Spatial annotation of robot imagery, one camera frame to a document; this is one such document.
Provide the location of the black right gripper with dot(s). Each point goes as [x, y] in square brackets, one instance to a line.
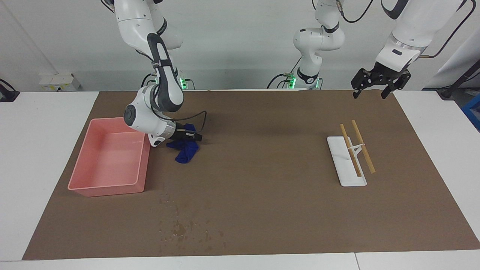
[182, 135]

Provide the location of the black stand leg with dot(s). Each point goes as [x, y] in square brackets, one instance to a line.
[446, 93]

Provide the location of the white towel rack tray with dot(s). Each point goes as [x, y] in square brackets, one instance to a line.
[348, 178]

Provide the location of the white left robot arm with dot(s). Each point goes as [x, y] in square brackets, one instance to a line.
[318, 41]

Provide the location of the white power strip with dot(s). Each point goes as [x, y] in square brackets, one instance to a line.
[56, 80]

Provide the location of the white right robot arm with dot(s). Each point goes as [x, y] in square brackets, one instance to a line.
[165, 86]

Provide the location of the pink plastic bin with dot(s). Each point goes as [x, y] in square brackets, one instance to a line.
[108, 161]

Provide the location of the dark blue towel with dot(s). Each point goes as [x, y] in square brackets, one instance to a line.
[185, 153]

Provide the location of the brown table mat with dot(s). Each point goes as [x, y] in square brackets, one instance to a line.
[243, 168]

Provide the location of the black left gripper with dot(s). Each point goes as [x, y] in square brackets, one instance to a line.
[388, 74]

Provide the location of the black clamp device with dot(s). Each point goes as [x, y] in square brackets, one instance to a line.
[7, 95]

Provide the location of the wooden rack rod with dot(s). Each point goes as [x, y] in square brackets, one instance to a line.
[350, 150]
[363, 146]

